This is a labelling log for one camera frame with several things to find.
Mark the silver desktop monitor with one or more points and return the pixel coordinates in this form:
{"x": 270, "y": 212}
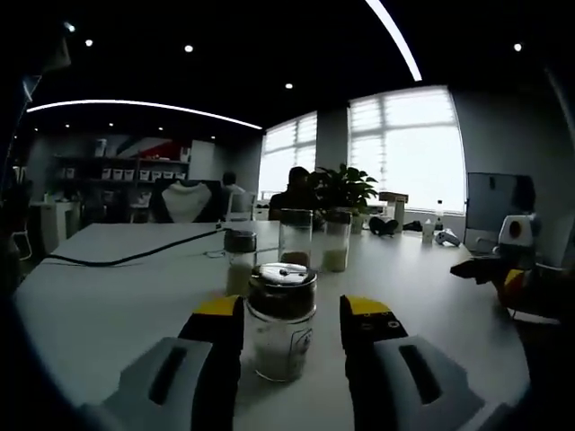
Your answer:
{"x": 485, "y": 202}

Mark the shelf with white boxes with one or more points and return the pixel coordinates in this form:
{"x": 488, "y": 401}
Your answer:
{"x": 121, "y": 173}

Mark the window with blinds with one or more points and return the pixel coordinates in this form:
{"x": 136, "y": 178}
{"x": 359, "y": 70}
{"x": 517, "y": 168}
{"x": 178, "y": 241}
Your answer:
{"x": 287, "y": 161}
{"x": 404, "y": 148}

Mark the small seasoning bottle beige contents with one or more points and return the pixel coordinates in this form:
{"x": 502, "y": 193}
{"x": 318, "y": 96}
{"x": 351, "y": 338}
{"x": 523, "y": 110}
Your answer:
{"x": 238, "y": 278}

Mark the straight ceiling light strip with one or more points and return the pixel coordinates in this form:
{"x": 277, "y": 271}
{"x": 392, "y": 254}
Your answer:
{"x": 90, "y": 102}

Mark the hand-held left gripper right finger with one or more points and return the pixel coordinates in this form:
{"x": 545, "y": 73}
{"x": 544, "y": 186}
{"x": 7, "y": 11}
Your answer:
{"x": 368, "y": 359}

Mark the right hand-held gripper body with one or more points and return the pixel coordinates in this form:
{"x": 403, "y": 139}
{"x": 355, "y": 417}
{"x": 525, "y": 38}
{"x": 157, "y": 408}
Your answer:
{"x": 516, "y": 231}

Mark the potted green plant white pot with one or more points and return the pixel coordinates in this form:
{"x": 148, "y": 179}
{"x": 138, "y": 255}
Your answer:
{"x": 346, "y": 184}

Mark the tall seasoning bottle cream contents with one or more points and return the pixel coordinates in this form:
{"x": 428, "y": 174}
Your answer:
{"x": 336, "y": 260}

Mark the tall seasoning bottle brown contents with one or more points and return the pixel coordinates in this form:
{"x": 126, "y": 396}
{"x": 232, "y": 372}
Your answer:
{"x": 295, "y": 233}

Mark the small seasoning bottle white contents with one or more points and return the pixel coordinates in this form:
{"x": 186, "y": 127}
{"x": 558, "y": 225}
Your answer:
{"x": 278, "y": 350}

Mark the white cabinet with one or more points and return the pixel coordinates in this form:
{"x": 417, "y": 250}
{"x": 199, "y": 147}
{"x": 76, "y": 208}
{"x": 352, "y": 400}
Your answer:
{"x": 58, "y": 224}

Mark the chair with white black jersey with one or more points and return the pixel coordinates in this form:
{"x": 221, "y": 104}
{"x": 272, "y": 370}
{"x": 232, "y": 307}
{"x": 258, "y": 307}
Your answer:
{"x": 184, "y": 202}

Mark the curved ceiling light strip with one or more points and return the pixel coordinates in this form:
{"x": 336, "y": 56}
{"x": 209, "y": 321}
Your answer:
{"x": 406, "y": 49}

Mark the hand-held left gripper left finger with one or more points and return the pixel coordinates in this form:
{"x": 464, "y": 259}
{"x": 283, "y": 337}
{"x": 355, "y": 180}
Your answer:
{"x": 206, "y": 350}

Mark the dark grey headset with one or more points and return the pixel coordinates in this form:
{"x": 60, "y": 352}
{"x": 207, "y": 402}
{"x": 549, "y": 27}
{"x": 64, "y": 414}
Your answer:
{"x": 382, "y": 226}

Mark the clear plastic bottle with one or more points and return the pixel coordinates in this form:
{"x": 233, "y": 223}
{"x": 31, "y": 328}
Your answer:
{"x": 439, "y": 220}

